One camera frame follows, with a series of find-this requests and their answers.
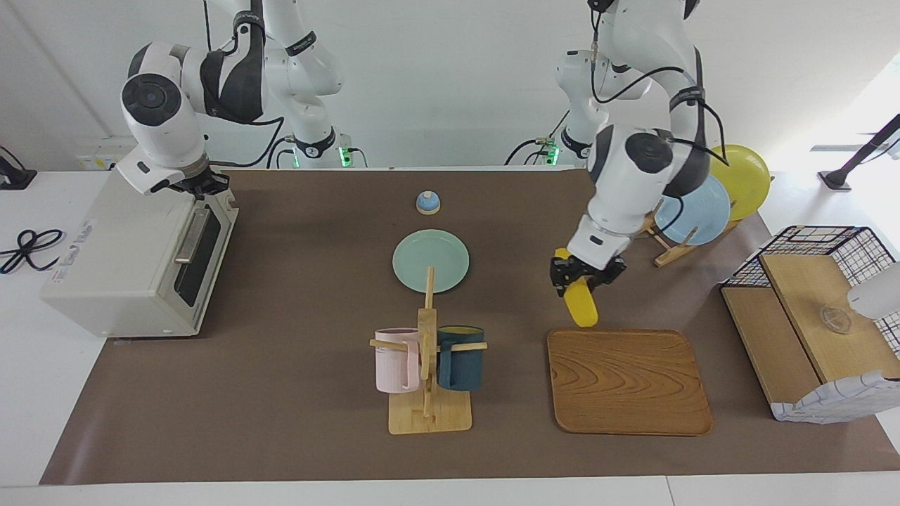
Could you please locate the wooden serving tray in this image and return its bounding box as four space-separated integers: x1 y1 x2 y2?
547 328 713 437

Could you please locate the wooden shelf with wire basket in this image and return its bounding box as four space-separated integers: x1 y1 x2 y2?
720 225 900 424

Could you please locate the white checkered cloth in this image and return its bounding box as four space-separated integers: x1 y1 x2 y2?
770 370 900 424

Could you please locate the brown table mat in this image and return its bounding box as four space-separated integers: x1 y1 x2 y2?
39 169 900 486

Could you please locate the white wall socket box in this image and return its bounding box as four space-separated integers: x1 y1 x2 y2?
76 136 141 171

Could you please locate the small clear glass dish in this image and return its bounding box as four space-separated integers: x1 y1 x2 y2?
821 306 853 335

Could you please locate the light blue plate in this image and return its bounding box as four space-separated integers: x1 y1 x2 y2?
652 174 732 247

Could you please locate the wooden mug tree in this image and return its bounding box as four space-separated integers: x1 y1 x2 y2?
369 266 489 435

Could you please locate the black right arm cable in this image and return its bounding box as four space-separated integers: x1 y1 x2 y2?
208 116 285 169

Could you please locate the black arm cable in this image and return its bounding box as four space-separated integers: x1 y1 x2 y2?
591 42 733 241
208 116 285 169

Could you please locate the pink mug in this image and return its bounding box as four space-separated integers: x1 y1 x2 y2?
374 327 421 394

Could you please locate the yellow plate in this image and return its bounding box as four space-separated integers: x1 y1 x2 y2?
707 144 772 222

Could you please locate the white rounded device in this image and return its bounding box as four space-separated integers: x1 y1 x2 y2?
847 261 900 321

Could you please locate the wooden plate rack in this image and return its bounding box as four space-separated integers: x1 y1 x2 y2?
635 176 774 268

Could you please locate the toaster oven glass door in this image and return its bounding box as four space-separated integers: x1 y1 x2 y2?
163 190 240 335

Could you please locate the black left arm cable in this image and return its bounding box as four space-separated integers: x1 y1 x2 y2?
591 42 733 241

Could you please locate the dark blue mug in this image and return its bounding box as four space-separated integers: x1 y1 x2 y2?
437 325 486 391

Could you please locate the black desk clamp base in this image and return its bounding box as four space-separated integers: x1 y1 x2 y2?
0 145 37 190

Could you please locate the yellow corn cob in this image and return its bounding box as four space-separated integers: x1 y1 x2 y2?
554 247 599 328

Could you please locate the pale green plate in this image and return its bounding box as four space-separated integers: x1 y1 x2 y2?
392 229 470 294

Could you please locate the coiled black cable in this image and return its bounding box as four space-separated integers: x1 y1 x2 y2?
0 228 64 275

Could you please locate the beige toaster oven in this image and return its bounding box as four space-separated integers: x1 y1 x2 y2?
40 169 240 338

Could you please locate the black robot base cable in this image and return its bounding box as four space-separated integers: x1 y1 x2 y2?
505 109 572 167

